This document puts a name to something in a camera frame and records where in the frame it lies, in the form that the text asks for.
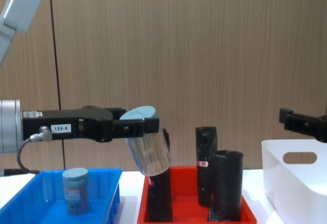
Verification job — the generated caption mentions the dark gripper cable silver plug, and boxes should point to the dark gripper cable silver plug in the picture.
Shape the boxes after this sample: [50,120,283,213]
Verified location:
[16,125,53,175]

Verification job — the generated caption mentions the blue plastic bin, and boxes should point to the blue plastic bin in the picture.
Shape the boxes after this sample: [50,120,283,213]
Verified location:
[0,168,123,224]

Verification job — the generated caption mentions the thick black bag roll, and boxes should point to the thick black bag roll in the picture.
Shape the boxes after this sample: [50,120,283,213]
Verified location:
[209,150,244,222]

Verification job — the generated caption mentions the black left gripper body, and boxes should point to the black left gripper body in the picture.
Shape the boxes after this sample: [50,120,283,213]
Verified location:
[22,105,113,143]

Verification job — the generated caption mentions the red plastic bin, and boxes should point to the red plastic bin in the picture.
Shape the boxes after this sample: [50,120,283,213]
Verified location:
[137,166,258,224]

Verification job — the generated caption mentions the white plastic basket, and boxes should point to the white plastic basket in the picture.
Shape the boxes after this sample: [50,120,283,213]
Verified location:
[261,139,327,224]

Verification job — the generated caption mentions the slim black bag roll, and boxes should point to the slim black bag roll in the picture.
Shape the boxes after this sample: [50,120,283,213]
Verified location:
[195,126,218,207]

